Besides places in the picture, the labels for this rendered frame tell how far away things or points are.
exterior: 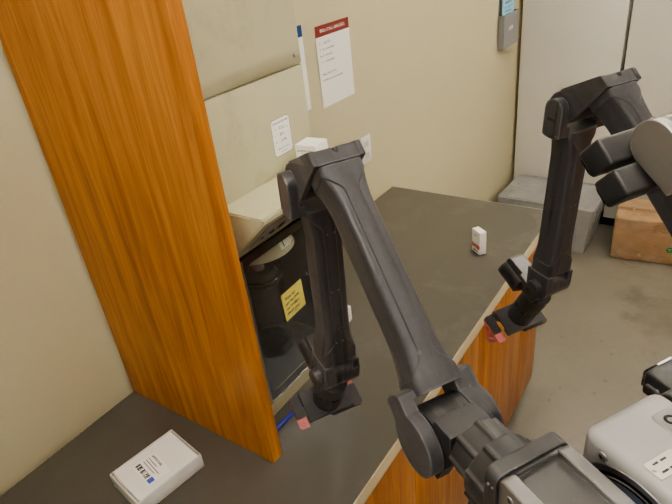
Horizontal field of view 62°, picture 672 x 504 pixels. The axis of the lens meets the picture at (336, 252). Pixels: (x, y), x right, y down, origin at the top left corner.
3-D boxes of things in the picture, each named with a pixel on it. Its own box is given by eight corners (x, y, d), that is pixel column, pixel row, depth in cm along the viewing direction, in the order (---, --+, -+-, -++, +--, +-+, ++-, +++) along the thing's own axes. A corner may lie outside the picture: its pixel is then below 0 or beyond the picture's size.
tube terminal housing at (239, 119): (193, 390, 148) (103, 98, 110) (271, 323, 170) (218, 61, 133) (265, 424, 135) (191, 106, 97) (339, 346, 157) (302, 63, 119)
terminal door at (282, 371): (265, 407, 133) (232, 263, 113) (337, 335, 154) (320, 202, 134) (268, 408, 132) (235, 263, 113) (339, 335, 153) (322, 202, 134)
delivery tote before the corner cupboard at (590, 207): (494, 240, 387) (496, 196, 371) (517, 214, 414) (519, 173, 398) (587, 259, 354) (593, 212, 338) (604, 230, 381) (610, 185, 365)
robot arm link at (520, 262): (539, 291, 115) (571, 278, 117) (507, 247, 120) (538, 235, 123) (516, 318, 124) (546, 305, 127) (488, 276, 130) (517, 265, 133)
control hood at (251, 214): (226, 256, 112) (215, 211, 107) (319, 192, 134) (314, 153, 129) (270, 268, 106) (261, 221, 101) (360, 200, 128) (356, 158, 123)
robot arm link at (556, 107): (567, 103, 93) (615, 90, 96) (542, 95, 97) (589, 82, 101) (536, 307, 116) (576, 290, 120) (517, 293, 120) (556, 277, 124)
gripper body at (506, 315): (491, 314, 132) (503, 299, 126) (525, 300, 136) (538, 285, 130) (507, 338, 129) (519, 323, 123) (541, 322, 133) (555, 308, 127)
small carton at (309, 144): (298, 171, 120) (294, 144, 117) (310, 163, 124) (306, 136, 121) (318, 173, 118) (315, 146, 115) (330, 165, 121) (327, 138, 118)
